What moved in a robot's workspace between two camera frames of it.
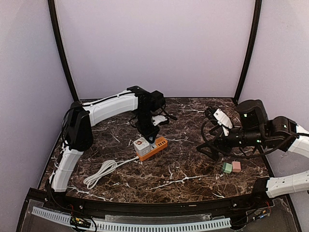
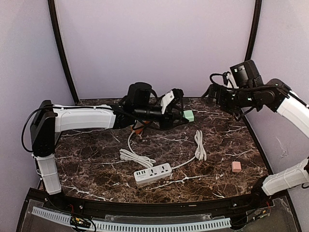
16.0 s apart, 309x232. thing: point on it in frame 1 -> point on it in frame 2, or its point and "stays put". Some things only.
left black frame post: x=53 y=22 stays put
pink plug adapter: x=236 y=166 stays put
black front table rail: x=46 y=195 stays put
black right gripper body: x=220 y=142 -> x=222 y=97
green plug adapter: x=227 y=167 -> x=189 y=114
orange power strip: x=160 y=143 -> x=138 y=131
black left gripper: x=147 y=129 -> x=166 y=118
